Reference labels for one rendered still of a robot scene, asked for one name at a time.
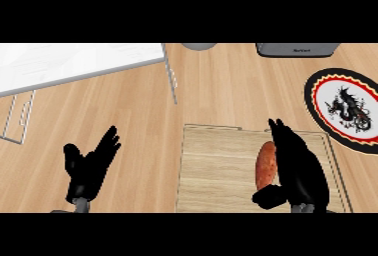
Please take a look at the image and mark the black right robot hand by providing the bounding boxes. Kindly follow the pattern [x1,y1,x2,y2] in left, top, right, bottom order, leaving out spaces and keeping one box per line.
[252,118,331,212]

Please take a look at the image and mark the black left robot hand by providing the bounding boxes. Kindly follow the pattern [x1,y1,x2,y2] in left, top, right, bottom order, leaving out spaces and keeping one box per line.
[63,125,123,204]

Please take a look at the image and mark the orange sweet potato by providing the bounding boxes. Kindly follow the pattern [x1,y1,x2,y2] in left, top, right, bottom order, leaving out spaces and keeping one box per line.
[255,140,280,192]

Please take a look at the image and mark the pale wooden tray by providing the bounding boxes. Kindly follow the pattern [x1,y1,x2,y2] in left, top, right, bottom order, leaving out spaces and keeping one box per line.
[175,123,355,214]

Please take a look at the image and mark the dragon print plate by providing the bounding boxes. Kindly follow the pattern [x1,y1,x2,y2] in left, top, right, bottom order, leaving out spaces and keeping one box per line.
[303,67,378,155]

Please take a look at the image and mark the dark grey appliance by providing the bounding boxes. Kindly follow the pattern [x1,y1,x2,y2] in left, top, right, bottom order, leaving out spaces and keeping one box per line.
[255,43,342,59]

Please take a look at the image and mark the grey round object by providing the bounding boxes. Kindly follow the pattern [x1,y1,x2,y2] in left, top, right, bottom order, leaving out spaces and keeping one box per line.
[181,43,219,52]

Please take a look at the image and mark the white shelf with metal frame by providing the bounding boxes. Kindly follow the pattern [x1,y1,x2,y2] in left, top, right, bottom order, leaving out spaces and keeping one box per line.
[0,43,179,146]

